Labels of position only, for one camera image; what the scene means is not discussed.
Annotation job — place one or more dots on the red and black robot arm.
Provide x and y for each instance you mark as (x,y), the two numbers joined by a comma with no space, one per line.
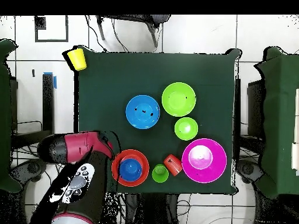
(77,147)

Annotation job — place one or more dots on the yellow cup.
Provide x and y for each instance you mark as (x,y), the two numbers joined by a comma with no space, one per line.
(77,59)

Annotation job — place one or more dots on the black chair base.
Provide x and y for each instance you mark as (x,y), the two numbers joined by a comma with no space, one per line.
(30,169)

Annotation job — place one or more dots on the orange cup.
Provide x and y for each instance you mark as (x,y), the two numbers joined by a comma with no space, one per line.
(173,165)

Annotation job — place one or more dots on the large light blue bowl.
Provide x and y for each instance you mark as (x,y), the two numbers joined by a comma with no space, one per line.
(143,112)

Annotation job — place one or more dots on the green cup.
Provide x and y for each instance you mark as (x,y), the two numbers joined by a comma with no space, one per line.
(160,173)

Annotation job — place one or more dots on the large pink bowl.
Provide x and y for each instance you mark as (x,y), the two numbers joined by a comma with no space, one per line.
(217,168)

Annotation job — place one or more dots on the large green bowl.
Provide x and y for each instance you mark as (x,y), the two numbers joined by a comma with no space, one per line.
(179,99)

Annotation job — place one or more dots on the green cloth side table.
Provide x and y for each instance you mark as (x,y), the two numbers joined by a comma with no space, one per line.
(280,116)
(5,116)

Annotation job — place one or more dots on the black metal frame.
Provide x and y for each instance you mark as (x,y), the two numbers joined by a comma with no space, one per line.
(48,112)

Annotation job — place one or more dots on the dark green table cloth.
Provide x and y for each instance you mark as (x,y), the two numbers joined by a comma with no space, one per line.
(112,93)

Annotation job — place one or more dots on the black mesh chair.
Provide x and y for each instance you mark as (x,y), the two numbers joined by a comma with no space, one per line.
(149,22)

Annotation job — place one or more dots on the small dark blue bowl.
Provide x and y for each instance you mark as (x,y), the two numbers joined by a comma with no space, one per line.
(130,170)

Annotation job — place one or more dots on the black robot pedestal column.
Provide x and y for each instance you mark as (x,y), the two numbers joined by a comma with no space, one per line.
(149,210)

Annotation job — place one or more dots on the orange bowl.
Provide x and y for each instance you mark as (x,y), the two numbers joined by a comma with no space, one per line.
(144,163)

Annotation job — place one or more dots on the small green bowl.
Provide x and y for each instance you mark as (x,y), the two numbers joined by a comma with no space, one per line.
(186,128)

